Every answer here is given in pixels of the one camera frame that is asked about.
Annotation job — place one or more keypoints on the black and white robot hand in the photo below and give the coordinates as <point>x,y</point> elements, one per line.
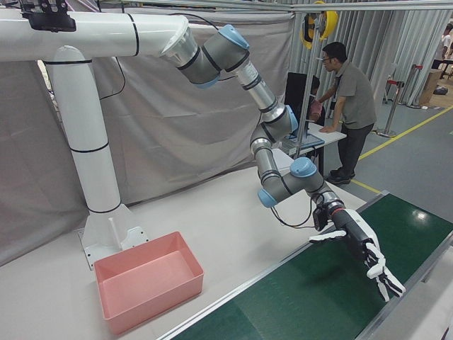
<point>357,230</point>

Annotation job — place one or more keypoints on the pink plastic basket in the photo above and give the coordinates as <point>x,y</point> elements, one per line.
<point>148,280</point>

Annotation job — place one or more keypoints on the grey backdrop curtain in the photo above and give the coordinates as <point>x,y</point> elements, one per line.
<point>177,117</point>

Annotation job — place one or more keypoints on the silver queue stanchion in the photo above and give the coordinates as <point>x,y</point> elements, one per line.
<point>390,106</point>

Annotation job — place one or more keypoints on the black camera module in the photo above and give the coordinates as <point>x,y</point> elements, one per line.
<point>49,17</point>

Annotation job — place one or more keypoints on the seated person in pink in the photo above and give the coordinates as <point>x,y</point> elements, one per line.
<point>316,110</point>

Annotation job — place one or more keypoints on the silver UR5e robot arm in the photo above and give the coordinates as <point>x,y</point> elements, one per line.
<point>230,53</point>

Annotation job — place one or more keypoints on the green belt conveyor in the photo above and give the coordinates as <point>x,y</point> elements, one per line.
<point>283,301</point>

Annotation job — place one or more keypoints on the man in grey polo shirt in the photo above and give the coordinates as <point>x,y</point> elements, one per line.
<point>354,95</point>

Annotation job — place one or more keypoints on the cardboard box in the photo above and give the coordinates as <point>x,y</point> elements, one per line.
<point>431,86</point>

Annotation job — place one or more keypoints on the small white table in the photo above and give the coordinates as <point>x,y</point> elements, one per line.
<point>332,136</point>

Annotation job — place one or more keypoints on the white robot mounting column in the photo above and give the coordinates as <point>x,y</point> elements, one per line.
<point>88,141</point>

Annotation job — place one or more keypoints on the aluminium profile frame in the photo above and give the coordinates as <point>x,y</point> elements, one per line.
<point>371,7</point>

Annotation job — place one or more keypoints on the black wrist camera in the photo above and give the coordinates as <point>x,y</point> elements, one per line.
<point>321,219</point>

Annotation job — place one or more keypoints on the black desktop monitor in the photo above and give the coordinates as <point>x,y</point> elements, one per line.
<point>293,99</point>

